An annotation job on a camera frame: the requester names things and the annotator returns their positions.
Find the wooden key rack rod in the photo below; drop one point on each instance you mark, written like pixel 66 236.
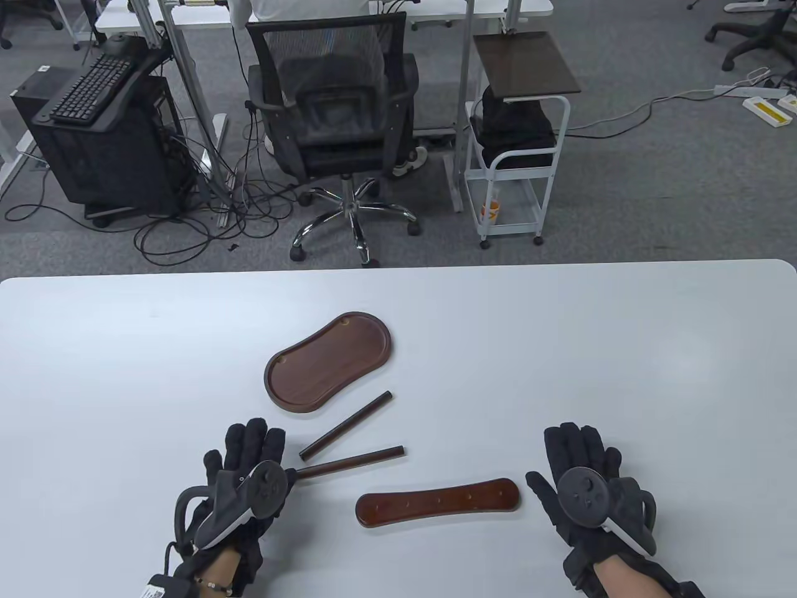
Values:
pixel 355 461
pixel 345 425

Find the person's left hand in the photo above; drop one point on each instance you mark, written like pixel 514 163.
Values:
pixel 249 442

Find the black keyboard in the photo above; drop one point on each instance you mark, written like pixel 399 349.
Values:
pixel 90 90

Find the black bag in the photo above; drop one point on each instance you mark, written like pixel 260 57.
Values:
pixel 510 134

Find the black labelled tracker box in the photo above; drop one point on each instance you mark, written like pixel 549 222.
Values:
pixel 165 588

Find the person's left forearm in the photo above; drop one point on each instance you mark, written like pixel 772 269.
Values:
pixel 218 568

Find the black computer tower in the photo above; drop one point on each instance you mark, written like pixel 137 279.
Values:
pixel 106 162

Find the white rolling cart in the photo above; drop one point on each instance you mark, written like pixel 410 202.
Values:
pixel 560 143

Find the wooden key rack base tray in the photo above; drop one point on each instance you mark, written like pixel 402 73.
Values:
pixel 327 361

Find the dark brown wooden board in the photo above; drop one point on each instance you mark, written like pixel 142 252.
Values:
pixel 526 62

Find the white yellow power strip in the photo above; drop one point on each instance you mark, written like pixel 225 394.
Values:
pixel 767 112
pixel 789 103

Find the white desk with metal legs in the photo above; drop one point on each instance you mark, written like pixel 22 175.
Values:
pixel 436 7

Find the black office chair base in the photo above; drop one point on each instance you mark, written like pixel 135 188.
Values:
pixel 747 31

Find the person's right hand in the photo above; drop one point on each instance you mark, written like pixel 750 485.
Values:
pixel 576 445

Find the black mesh office chair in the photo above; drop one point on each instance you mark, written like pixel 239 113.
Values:
pixel 336 124

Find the person's right forearm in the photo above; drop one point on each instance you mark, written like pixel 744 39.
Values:
pixel 622 579

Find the grey white right controller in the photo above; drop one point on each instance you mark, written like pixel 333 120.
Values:
pixel 582 495

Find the wooden key rack top bar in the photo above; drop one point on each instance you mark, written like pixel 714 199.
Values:
pixel 436 503

